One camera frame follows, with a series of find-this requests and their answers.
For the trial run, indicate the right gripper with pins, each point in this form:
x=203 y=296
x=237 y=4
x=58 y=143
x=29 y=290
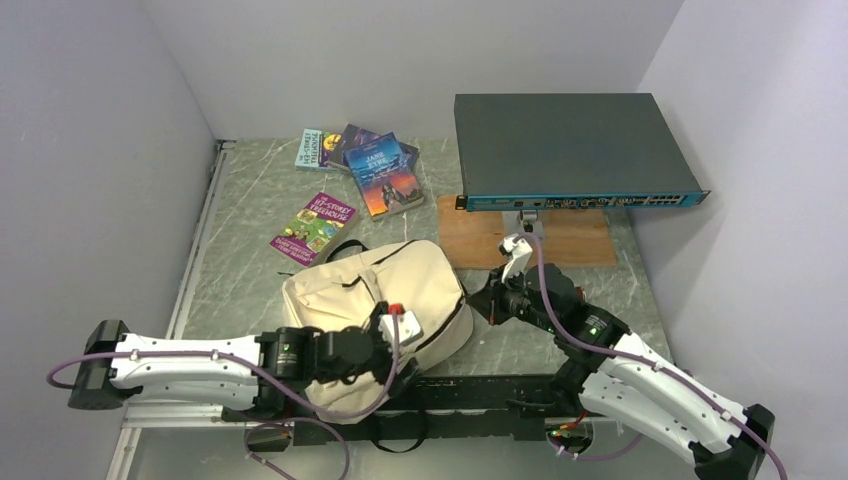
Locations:
x=491 y=294

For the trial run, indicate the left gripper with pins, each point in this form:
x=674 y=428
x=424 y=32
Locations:
x=378 y=317

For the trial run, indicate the beige canvas backpack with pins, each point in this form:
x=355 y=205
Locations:
x=408 y=299

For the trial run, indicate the Jane Eyre book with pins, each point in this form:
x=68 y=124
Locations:
x=386 y=181

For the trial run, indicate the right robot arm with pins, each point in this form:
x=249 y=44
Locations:
x=611 y=371

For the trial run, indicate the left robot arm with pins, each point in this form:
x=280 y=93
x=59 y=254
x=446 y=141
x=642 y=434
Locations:
x=250 y=374

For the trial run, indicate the wooden board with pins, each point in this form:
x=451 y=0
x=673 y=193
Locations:
x=570 y=238

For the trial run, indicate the purple treehouse book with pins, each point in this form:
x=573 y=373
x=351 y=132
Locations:
x=315 y=230

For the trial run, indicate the light blue book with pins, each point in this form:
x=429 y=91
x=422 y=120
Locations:
x=315 y=150

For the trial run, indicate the dark purple book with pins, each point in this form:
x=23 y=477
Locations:
x=354 y=136

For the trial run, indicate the metal switch stand bracket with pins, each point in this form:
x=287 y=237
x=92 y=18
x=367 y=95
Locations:
x=523 y=221

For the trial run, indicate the black base frame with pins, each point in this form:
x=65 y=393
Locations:
x=464 y=411

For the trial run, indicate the dark network switch box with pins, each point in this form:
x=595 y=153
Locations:
x=569 y=151

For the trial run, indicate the aluminium rail frame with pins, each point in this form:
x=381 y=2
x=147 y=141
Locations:
x=172 y=416

